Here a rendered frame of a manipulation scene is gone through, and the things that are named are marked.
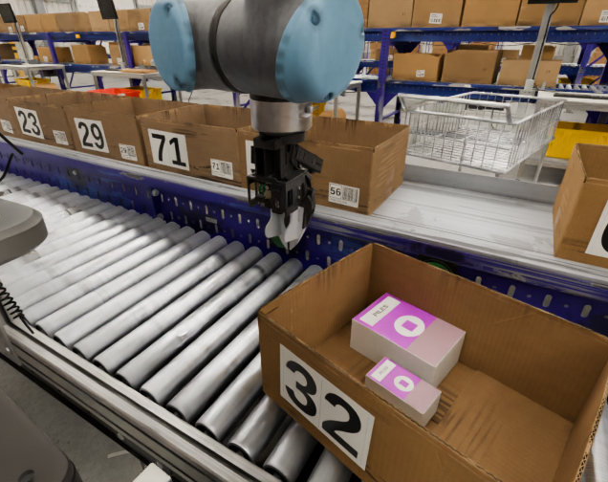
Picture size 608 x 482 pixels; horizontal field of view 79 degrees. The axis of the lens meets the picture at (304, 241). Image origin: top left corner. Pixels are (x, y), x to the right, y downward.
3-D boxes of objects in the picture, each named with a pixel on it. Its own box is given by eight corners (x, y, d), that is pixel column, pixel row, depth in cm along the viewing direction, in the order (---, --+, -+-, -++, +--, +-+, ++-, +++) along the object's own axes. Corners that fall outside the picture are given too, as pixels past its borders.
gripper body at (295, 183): (247, 210, 59) (241, 134, 54) (275, 193, 66) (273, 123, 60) (288, 220, 56) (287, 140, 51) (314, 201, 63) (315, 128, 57)
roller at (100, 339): (67, 366, 73) (59, 347, 70) (236, 251, 112) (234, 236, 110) (82, 376, 71) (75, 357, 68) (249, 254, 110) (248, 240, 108)
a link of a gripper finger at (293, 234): (275, 260, 64) (273, 211, 59) (293, 246, 68) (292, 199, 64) (291, 265, 62) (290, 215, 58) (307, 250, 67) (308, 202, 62)
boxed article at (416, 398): (418, 434, 54) (423, 414, 52) (362, 394, 61) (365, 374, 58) (436, 411, 58) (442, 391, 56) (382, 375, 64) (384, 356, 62)
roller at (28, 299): (7, 317, 80) (10, 330, 83) (185, 225, 119) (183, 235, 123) (-8, 303, 81) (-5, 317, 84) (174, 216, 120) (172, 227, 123)
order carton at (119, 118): (76, 152, 142) (61, 105, 134) (140, 137, 165) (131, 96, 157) (145, 168, 125) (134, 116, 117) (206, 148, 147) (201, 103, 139)
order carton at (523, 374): (260, 390, 62) (253, 309, 54) (365, 309, 80) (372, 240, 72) (510, 616, 38) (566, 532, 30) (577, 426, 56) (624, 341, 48)
